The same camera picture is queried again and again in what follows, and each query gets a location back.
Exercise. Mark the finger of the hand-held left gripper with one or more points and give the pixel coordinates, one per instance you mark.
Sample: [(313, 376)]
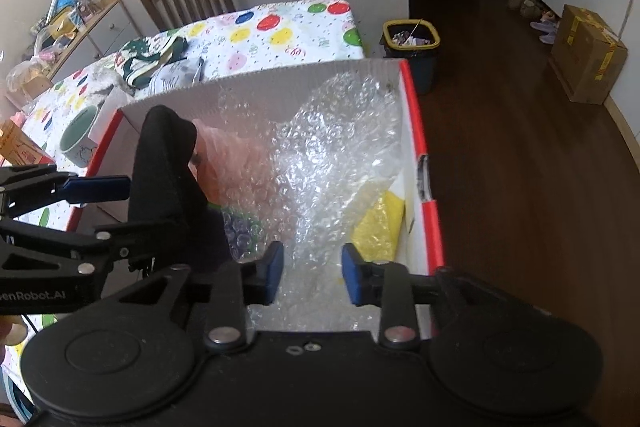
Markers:
[(120, 233), (97, 188)]

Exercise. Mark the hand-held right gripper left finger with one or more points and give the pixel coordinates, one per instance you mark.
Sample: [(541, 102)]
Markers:
[(274, 272)]

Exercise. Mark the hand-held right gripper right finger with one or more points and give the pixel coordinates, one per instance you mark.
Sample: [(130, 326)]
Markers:
[(351, 277)]

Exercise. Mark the yellow sponge cloth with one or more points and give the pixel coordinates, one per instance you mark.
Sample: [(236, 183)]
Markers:
[(380, 227)]

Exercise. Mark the black cloth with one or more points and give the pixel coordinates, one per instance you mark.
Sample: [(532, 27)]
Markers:
[(165, 187)]

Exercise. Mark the clear bubble wrap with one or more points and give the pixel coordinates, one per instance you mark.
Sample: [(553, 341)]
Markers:
[(320, 167)]

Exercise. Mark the peach mesh bath pouf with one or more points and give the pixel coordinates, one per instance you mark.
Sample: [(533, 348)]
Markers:
[(230, 162)]

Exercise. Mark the red cardboard box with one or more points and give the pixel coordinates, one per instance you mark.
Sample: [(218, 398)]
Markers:
[(280, 79)]

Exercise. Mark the person's left hand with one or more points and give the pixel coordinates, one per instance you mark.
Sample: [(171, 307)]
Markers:
[(15, 332)]

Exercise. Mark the pale green mug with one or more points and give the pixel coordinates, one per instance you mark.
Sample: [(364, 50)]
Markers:
[(80, 142)]

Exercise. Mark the tea bottle with orange label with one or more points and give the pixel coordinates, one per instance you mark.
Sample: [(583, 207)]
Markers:
[(22, 147)]

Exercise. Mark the white tissue paper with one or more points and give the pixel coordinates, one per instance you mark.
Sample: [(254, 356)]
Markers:
[(116, 101)]

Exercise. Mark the grey towel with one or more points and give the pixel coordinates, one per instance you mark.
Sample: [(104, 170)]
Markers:
[(102, 82)]

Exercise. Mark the green and white striped cloth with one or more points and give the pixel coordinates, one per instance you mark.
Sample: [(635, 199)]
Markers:
[(145, 62)]

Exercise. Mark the clear plastic bag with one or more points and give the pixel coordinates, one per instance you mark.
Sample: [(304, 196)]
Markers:
[(27, 72)]

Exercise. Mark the silver plastic packet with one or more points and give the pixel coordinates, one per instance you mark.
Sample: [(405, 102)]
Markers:
[(180, 74)]

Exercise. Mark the wooden sideboard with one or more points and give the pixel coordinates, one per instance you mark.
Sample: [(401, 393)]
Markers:
[(107, 24)]

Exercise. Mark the yellow cartoon bag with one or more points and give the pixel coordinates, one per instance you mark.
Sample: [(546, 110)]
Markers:
[(61, 27)]

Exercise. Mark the blue round toy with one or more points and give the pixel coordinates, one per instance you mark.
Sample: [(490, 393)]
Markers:
[(65, 2)]

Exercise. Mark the dark trash bin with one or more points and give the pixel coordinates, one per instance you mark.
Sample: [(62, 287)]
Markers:
[(420, 67)]

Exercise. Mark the polka dot tablecloth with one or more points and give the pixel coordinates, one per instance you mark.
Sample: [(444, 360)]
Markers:
[(300, 37)]

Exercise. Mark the lilac slipper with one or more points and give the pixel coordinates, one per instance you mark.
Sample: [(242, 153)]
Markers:
[(548, 38), (544, 26)]

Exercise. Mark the brown cardboard box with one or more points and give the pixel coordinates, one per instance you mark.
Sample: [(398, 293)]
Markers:
[(585, 52)]

